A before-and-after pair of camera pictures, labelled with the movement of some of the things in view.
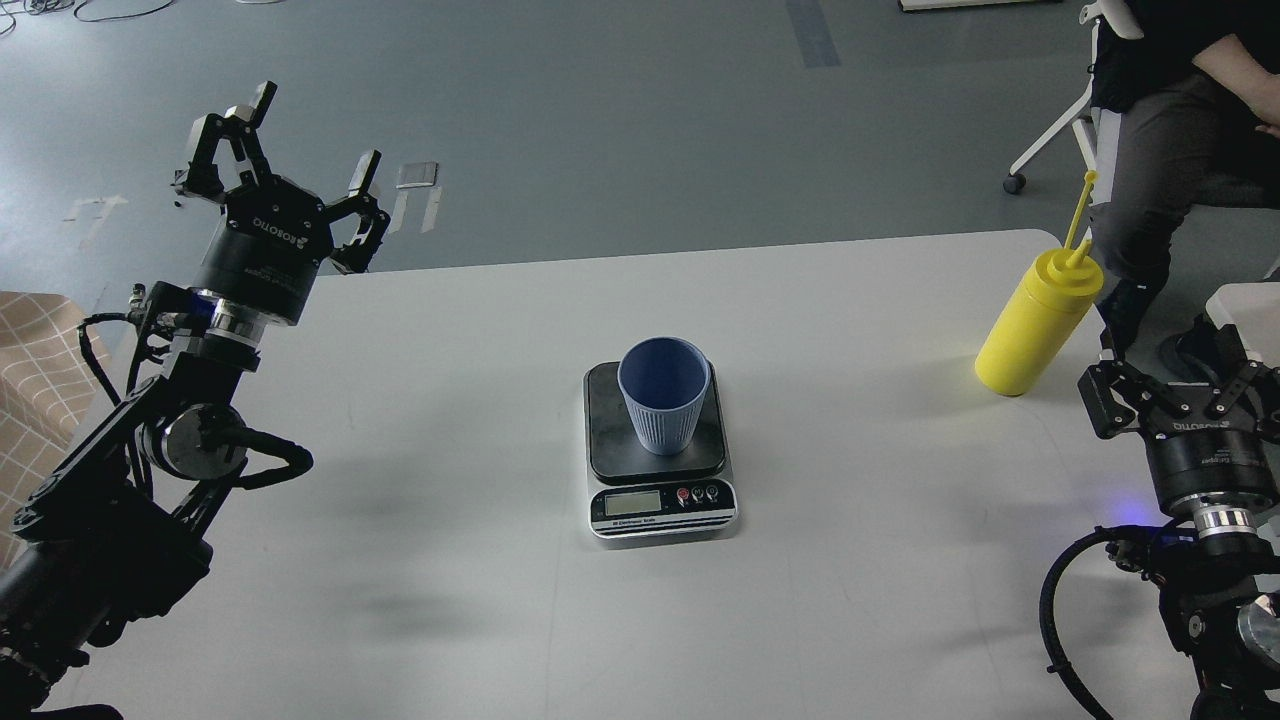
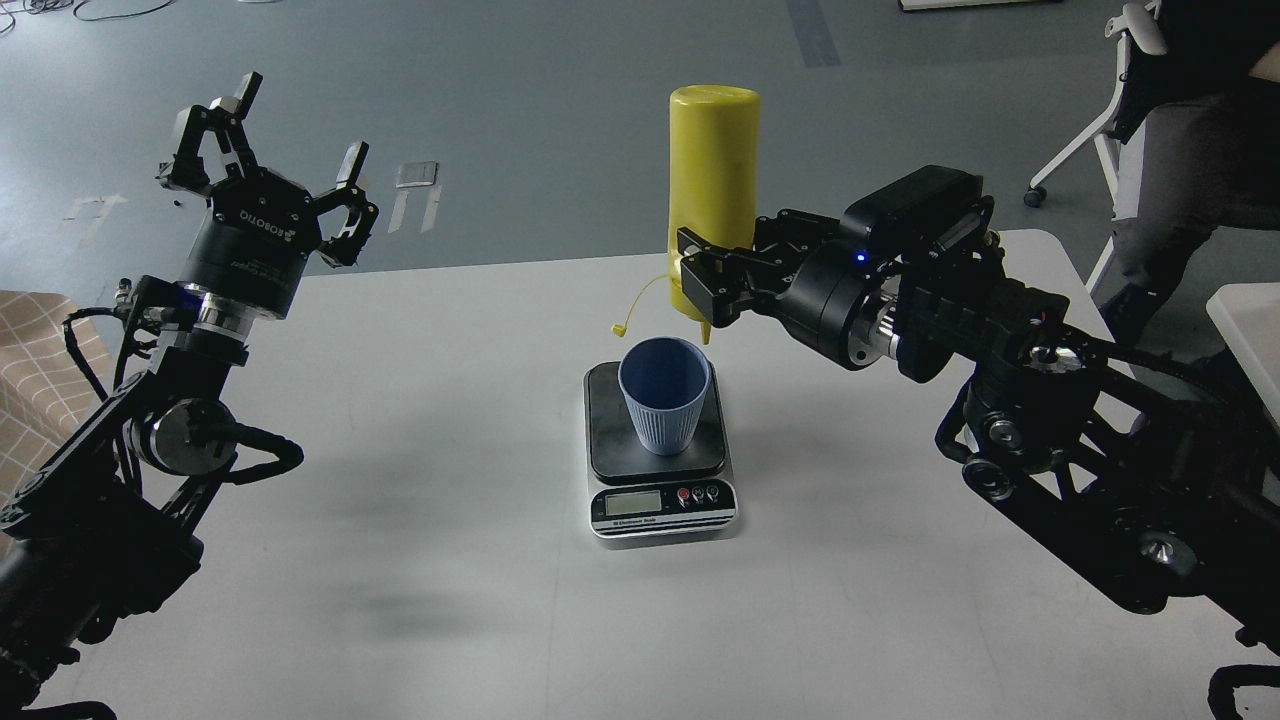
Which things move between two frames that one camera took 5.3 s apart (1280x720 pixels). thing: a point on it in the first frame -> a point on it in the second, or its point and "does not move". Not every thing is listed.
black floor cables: (39, 7) does not move
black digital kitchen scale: (633, 492) does not move
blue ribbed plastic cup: (664, 379) does not move
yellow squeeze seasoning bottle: (1047, 305) -> (714, 146)
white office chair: (1122, 17) -> (1121, 141)
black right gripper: (1206, 462) -> (825, 275)
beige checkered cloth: (49, 352) does not move
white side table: (1254, 308) does not move
